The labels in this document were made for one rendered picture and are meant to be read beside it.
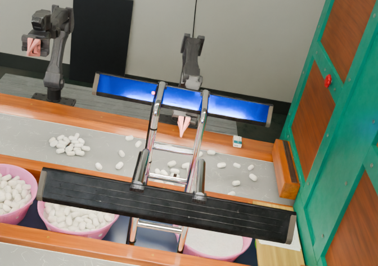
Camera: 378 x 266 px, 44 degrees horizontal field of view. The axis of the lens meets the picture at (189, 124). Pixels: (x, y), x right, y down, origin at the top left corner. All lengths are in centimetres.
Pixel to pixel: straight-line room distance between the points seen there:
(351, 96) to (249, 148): 69
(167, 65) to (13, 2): 129
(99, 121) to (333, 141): 98
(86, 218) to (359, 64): 96
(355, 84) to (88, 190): 81
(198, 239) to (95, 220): 34
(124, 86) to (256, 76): 242
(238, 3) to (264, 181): 205
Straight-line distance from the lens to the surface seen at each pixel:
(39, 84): 247
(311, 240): 155
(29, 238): 148
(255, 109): 162
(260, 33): 379
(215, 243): 157
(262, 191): 184
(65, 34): 224
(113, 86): 161
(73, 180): 114
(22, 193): 166
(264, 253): 154
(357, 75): 143
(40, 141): 191
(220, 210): 114
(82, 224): 155
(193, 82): 180
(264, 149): 204
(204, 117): 147
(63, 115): 203
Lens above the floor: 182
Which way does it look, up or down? 30 degrees down
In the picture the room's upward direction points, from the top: 12 degrees clockwise
